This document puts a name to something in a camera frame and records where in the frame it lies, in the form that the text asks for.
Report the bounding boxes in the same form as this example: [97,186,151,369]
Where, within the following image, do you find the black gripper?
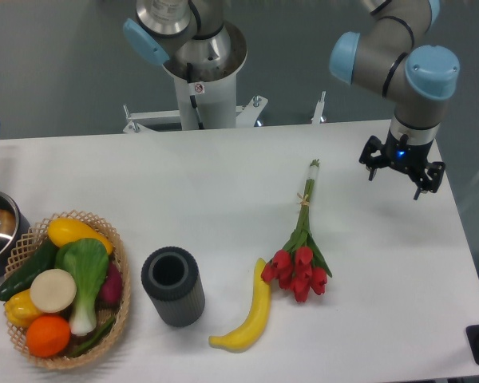
[358,126,445,200]

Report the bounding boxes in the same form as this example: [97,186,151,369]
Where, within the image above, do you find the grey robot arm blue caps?
[123,1,460,193]

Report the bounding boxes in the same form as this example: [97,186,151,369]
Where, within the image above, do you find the red tulip bouquet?
[260,159,332,303]

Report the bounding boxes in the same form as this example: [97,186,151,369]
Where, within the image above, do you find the yellow banana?
[208,259,271,353]

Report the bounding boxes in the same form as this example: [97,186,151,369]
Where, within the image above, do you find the dark grey ribbed vase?
[141,247,205,327]

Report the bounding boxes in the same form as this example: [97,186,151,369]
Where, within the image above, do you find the purple red onion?
[98,263,122,306]

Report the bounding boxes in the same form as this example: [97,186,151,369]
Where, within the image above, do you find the green bok choy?
[55,238,109,337]

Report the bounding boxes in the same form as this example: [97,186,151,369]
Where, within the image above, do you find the yellow squash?
[47,218,113,255]

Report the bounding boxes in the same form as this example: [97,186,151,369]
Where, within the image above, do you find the woven wicker basket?
[5,211,131,370]

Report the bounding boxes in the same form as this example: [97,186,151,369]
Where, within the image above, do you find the green bean pod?
[67,317,116,358]

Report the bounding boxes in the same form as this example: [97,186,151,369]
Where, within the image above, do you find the dark green cucumber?
[0,239,58,302]

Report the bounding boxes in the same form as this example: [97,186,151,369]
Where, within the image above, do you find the cream round radish slice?
[30,269,77,314]

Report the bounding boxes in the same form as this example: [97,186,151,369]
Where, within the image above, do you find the orange fruit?
[26,314,71,357]

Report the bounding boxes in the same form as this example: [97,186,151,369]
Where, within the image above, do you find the yellow bell pepper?
[4,289,44,328]

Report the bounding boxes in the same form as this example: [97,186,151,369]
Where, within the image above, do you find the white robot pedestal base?
[121,19,328,134]

